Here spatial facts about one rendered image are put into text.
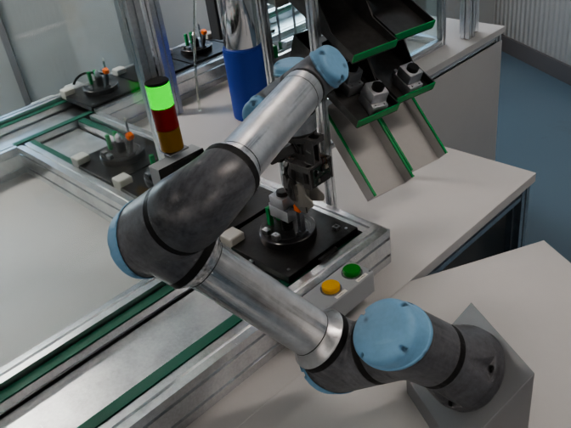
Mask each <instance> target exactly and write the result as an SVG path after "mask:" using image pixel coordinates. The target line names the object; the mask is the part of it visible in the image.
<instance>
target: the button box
mask: <svg viewBox="0 0 571 428"><path fill-rule="evenodd" d="M350 263H353V264H357V265H359V264H358V263H355V262H352V261H349V262H347V263H346V264H345V265H343V266H342V267H340V268H339V269H338V270H336V271H335V272H334V273H333V274H332V275H331V276H329V277H328V278H327V279H325V280H324V281H322V282H321V283H320V284H318V285H317V286H316V287H314V288H313V289H312V290H311V291H309V292H308V293H307V294H306V295H304V296H303V297H302V298H304V299H305V300H307V301H308V302H310V303H311V304H313V305H314V306H316V307H317V308H318V309H320V310H321V311H322V310H324V309H327V308H332V309H335V310H337V311H338V312H340V313H341V314H343V315H344V316H345V315H346V314H347V313H349V312H350V311H351V310H353V309H354V308H355V307H356V306H358V305H359V304H360V303H361V302H362V301H363V300H364V299H365V298H366V297H368V296H369V295H370V294H371V293H373V292H374V291H375V286H374V273H373V271H372V270H370V269H368V268H366V267H363V266H361V265H359V266H360V270H361V273H360V275H359V276H357V277H354V278H348V277H346V276H344V275H343V272H342V269H343V267H344V266H346V265H348V264H350ZM328 279H334V280H336V281H338V282H339V283H340V290H339V291H338V292H337V293H335V294H326V293H324V292H323V291H322V287H321V285H322V284H323V283H324V282H325V281H326V280H328Z"/></svg>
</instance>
